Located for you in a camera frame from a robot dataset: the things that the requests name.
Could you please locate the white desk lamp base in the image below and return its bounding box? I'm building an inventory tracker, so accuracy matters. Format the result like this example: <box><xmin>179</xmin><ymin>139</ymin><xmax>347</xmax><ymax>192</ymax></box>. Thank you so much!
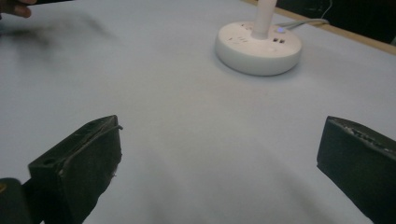
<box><xmin>214</xmin><ymin>0</ymin><xmax>304</xmax><ymax>77</ymax></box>

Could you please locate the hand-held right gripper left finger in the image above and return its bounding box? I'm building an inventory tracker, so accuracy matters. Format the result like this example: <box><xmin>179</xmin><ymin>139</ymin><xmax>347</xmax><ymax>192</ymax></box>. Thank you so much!
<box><xmin>27</xmin><ymin>114</ymin><xmax>124</xmax><ymax>224</ymax></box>

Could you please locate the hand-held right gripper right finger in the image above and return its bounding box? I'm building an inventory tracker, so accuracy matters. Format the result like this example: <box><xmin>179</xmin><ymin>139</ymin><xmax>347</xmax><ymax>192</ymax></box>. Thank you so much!
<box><xmin>316</xmin><ymin>115</ymin><xmax>396</xmax><ymax>224</ymax></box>

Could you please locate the grey power cable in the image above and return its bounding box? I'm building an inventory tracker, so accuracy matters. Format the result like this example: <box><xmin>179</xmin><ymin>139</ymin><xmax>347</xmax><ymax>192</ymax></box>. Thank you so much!
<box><xmin>276</xmin><ymin>18</ymin><xmax>331</xmax><ymax>31</ymax></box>

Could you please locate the thin white cable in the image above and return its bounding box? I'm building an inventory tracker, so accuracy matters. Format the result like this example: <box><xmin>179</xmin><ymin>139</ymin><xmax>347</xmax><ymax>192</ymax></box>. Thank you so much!
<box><xmin>320</xmin><ymin>0</ymin><xmax>334</xmax><ymax>20</ymax></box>

